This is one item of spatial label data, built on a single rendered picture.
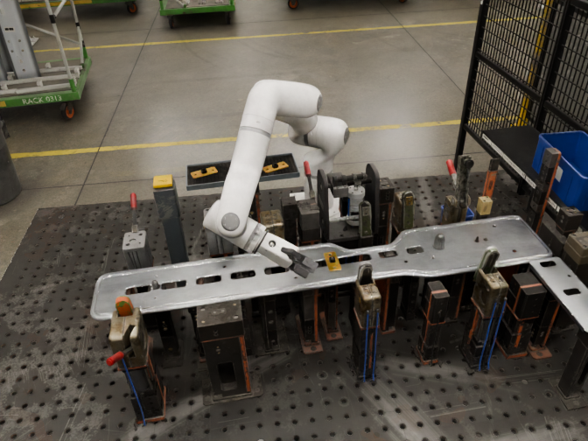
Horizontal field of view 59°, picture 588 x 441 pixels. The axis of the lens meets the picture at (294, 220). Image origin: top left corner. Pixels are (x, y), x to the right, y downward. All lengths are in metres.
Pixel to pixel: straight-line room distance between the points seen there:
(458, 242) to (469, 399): 0.47
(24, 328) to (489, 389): 1.55
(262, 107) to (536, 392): 1.15
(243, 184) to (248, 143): 0.13
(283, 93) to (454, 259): 0.71
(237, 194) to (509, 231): 0.91
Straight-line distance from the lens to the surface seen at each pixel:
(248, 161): 1.42
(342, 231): 1.77
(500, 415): 1.69
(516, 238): 1.79
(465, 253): 1.68
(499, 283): 1.54
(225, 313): 1.43
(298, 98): 1.55
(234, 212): 1.33
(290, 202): 1.68
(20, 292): 2.24
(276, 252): 1.39
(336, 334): 1.79
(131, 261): 1.69
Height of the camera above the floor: 2.05
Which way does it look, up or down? 36 degrees down
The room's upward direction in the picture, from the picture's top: 3 degrees counter-clockwise
